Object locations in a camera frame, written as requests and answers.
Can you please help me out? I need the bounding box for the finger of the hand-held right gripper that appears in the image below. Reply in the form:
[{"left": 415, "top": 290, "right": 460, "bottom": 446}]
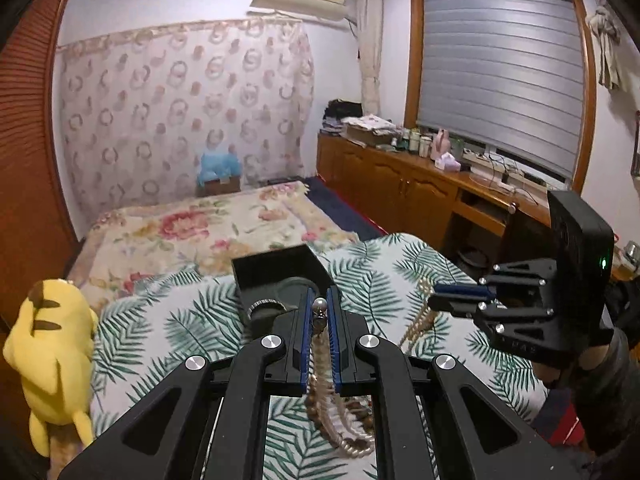
[
  {"left": 426, "top": 296, "right": 557, "bottom": 357},
  {"left": 433, "top": 258, "right": 555, "bottom": 301}
]

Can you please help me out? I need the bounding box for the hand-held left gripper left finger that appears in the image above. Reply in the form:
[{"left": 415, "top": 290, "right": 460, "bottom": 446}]
[{"left": 59, "top": 287, "right": 313, "bottom": 480}]

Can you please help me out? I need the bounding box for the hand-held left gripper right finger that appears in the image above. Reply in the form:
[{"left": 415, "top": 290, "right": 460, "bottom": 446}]
[{"left": 326, "top": 285, "right": 576, "bottom": 480}]

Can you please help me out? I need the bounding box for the beige bead necklace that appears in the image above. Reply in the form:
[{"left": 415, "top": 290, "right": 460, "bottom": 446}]
[{"left": 398, "top": 279, "right": 443, "bottom": 347}]

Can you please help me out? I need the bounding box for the black jewelry box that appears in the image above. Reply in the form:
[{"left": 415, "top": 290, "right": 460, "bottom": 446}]
[{"left": 231, "top": 244, "right": 332, "bottom": 337}]

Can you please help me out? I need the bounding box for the pearl necklace with silver clasp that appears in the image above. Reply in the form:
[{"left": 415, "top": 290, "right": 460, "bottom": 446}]
[{"left": 304, "top": 299, "right": 377, "bottom": 459}]

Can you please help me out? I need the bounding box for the person's right forearm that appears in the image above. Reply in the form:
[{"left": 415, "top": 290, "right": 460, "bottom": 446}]
[{"left": 531, "top": 327, "right": 640, "bottom": 458}]

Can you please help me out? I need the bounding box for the navy blue mat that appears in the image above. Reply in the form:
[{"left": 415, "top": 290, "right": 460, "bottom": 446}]
[{"left": 303, "top": 176, "right": 388, "bottom": 242}]

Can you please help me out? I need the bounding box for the wooden cabinet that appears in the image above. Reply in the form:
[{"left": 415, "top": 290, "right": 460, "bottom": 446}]
[{"left": 316, "top": 131, "right": 556, "bottom": 261}]

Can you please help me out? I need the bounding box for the white power strip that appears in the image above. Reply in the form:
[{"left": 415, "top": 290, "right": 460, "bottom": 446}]
[{"left": 461, "top": 152, "right": 503, "bottom": 168}]

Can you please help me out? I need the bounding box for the leaf print bedsheet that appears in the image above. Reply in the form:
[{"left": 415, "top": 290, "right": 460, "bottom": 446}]
[{"left": 90, "top": 232, "right": 551, "bottom": 480}]

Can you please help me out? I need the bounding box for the floral blanket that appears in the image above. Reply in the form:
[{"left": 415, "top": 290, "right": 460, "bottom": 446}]
[{"left": 67, "top": 180, "right": 361, "bottom": 303}]

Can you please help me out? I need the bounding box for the pink bottle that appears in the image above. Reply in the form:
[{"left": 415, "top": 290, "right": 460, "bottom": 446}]
[{"left": 430, "top": 129, "right": 452, "bottom": 161}]

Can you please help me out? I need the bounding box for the brown cardboard box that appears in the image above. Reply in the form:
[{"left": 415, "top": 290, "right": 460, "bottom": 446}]
[{"left": 196, "top": 176, "right": 242, "bottom": 198}]

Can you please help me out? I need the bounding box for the blue plush toy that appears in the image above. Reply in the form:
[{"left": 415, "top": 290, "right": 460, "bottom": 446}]
[{"left": 199, "top": 147, "right": 244, "bottom": 184}]

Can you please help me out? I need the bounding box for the cardboard box with cloth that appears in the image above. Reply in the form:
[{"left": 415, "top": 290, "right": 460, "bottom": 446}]
[{"left": 341, "top": 114, "right": 399, "bottom": 148}]

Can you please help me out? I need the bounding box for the stack of dark clothes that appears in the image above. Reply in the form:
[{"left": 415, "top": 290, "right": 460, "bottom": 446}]
[{"left": 321, "top": 101, "right": 363, "bottom": 135}]

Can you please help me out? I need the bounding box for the grey window blind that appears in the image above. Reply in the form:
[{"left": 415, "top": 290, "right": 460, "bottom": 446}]
[{"left": 416, "top": 0, "right": 587, "bottom": 181}]

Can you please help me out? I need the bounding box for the hanging beige cloth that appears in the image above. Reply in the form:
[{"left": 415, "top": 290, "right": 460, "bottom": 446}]
[{"left": 586, "top": 5, "right": 622, "bottom": 92}]

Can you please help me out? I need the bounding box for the yellow plush toy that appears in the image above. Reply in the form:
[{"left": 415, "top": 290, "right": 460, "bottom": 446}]
[{"left": 2, "top": 280, "right": 100, "bottom": 458}]

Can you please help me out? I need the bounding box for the cream corner curtain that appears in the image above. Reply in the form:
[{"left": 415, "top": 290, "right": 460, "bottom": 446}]
[{"left": 354, "top": 0, "right": 385, "bottom": 117}]

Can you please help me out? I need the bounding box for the wooden wardrobe door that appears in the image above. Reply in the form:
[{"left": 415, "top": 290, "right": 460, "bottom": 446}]
[{"left": 0, "top": 0, "right": 82, "bottom": 333}]

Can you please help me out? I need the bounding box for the wooden window frame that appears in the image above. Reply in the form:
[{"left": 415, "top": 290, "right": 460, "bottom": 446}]
[{"left": 404, "top": 0, "right": 599, "bottom": 196}]

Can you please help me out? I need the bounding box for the patterned wall curtain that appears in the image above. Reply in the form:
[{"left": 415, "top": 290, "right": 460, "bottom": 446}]
[{"left": 56, "top": 18, "right": 317, "bottom": 226}]

